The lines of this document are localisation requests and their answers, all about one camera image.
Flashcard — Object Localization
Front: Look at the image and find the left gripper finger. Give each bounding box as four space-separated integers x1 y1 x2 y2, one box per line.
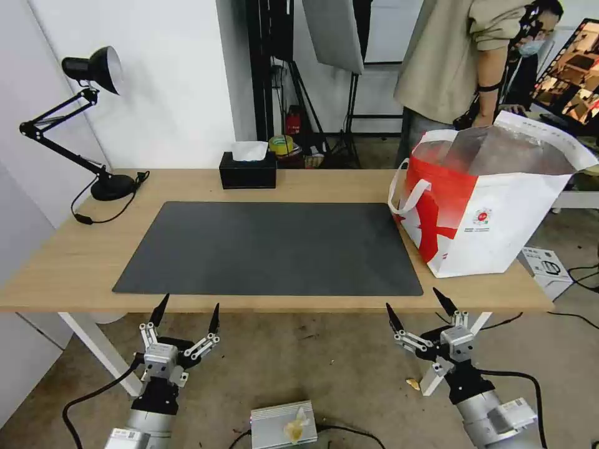
138 293 170 349
183 302 222 362

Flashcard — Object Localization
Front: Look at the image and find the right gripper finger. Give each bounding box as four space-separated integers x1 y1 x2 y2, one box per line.
386 302 436 355
433 287 470 330

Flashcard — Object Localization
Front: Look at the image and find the red and white takeout bag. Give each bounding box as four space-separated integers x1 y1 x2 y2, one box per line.
387 110 599 279

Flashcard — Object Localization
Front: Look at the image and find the white table leg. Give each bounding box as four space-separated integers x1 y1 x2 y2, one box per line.
419 312 493 397
57 312 144 398

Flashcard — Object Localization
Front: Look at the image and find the white printed carton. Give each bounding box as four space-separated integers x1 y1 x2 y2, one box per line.
521 246 575 302

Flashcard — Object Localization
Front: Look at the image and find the silver metal box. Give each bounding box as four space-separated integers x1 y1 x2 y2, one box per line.
250 400 319 449

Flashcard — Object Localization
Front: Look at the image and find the dark grey desk mat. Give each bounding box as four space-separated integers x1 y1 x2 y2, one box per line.
112 201 424 297

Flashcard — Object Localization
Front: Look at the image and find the white cabinet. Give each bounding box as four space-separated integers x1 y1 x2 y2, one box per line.
0 158 72 410

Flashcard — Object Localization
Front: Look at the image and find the crumpled yellowish paper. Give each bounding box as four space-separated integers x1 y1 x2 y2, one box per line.
284 406 313 445

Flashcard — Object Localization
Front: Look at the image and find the black desk lamp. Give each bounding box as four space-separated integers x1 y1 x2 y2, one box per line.
19 46 139 202

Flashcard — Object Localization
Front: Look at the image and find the black tissue box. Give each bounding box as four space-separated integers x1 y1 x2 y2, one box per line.
218 152 278 190

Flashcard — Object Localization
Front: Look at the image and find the white tissue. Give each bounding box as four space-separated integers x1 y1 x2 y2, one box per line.
231 142 268 163

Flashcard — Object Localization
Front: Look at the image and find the yellow green tape roll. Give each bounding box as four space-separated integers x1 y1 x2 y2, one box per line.
268 135 295 155

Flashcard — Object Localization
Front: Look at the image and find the black light stand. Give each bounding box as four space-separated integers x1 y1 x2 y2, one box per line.
325 72 364 169

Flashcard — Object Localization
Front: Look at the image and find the person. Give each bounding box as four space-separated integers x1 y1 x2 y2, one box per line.
392 0 565 169

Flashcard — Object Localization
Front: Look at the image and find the computer monitor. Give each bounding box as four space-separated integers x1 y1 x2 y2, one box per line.
528 17 599 137

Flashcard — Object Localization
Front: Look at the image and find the black metal rack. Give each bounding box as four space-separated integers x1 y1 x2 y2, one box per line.
245 0 296 143

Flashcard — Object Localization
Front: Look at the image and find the grey softbox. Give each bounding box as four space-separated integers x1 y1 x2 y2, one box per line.
301 0 366 75

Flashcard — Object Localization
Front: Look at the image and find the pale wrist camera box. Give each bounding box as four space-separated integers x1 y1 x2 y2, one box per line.
439 326 475 364
144 344 182 378

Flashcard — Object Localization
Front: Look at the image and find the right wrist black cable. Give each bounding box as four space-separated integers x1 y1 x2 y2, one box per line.
477 368 548 449

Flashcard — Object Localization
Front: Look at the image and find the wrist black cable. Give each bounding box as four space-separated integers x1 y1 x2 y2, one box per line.
62 362 144 449
477 368 548 449

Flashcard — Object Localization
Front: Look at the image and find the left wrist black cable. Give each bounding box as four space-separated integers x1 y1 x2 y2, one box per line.
62 362 144 449

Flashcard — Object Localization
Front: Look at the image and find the black floor cable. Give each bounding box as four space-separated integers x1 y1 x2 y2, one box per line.
551 263 599 329
317 423 387 449

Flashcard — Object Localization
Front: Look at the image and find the black lamp power cable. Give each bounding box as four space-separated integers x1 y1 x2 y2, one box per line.
70 170 150 225

